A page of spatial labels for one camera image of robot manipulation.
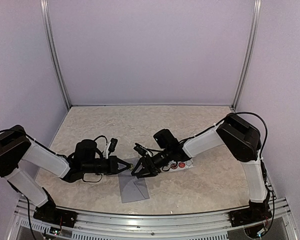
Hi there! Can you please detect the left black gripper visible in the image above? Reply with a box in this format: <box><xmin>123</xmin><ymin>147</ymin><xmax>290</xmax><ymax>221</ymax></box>
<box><xmin>82</xmin><ymin>155</ymin><xmax>131</xmax><ymax>175</ymax></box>

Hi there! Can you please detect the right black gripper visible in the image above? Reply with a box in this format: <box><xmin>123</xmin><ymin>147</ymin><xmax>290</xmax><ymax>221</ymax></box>
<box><xmin>131</xmin><ymin>147</ymin><xmax>172</xmax><ymax>179</ymax></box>

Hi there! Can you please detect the grey paper envelope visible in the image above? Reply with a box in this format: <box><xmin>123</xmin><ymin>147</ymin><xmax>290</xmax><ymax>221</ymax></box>
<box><xmin>118</xmin><ymin>170</ymin><xmax>150</xmax><ymax>204</ymax></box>

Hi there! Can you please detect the white sticker sheet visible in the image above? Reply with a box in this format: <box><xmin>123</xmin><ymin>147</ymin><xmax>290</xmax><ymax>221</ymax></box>
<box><xmin>167</xmin><ymin>160</ymin><xmax>194</xmax><ymax>172</ymax></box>

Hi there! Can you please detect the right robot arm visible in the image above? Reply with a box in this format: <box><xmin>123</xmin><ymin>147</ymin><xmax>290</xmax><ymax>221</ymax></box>
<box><xmin>131</xmin><ymin>113</ymin><xmax>270</xmax><ymax>222</ymax></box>

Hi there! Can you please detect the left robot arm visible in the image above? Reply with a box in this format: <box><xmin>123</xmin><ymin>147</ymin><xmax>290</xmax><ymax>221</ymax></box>
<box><xmin>0</xmin><ymin>125</ymin><xmax>131</xmax><ymax>223</ymax></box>

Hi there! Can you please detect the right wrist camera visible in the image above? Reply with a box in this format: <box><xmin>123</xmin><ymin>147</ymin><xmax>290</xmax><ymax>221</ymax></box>
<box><xmin>133</xmin><ymin>143</ymin><xmax>153</xmax><ymax>160</ymax></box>

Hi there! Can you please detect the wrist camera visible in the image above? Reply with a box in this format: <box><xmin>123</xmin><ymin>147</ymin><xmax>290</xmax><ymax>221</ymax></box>
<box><xmin>103</xmin><ymin>138</ymin><xmax>118</xmax><ymax>159</ymax></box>
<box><xmin>133</xmin><ymin>143</ymin><xmax>153</xmax><ymax>160</ymax></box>

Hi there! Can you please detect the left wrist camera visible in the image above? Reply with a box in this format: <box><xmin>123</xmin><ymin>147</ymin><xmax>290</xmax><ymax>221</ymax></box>
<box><xmin>103</xmin><ymin>138</ymin><xmax>118</xmax><ymax>159</ymax></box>

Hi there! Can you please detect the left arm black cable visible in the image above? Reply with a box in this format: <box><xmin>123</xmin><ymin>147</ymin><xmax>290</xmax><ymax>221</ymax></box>
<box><xmin>81</xmin><ymin>172</ymin><xmax>103</xmax><ymax>184</ymax></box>

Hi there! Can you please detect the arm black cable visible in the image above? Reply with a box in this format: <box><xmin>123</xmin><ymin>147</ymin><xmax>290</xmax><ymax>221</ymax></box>
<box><xmin>81</xmin><ymin>172</ymin><xmax>103</xmax><ymax>184</ymax></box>
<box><xmin>229</xmin><ymin>111</ymin><xmax>269</xmax><ymax>156</ymax></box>

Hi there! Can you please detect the front aluminium rail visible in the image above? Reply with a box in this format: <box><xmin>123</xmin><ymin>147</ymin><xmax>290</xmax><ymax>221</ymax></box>
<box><xmin>13</xmin><ymin>197</ymin><xmax>295</xmax><ymax>240</ymax></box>

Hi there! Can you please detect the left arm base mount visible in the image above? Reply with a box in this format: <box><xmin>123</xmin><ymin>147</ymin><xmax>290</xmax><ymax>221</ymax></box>
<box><xmin>33</xmin><ymin>200</ymin><xmax>78</xmax><ymax>228</ymax></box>

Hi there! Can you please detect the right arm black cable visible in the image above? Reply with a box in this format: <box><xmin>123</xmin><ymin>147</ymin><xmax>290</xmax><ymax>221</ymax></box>
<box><xmin>229</xmin><ymin>111</ymin><xmax>269</xmax><ymax>156</ymax></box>

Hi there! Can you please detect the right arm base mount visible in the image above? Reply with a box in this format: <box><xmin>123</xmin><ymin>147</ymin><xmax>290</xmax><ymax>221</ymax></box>
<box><xmin>228</xmin><ymin>200</ymin><xmax>272</xmax><ymax>227</ymax></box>

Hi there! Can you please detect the left aluminium frame post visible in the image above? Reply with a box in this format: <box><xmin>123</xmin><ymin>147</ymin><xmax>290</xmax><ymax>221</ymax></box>
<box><xmin>40</xmin><ymin>0</ymin><xmax>72</xmax><ymax>111</ymax></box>

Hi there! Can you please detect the aluminium frame post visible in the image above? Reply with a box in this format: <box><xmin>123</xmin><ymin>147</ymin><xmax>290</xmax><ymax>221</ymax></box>
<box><xmin>40</xmin><ymin>0</ymin><xmax>72</xmax><ymax>111</ymax></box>
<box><xmin>231</xmin><ymin>0</ymin><xmax>262</xmax><ymax>112</ymax></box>

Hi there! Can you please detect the right aluminium frame post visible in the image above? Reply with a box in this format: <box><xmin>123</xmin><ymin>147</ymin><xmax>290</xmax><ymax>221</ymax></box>
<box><xmin>231</xmin><ymin>0</ymin><xmax>262</xmax><ymax>112</ymax></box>

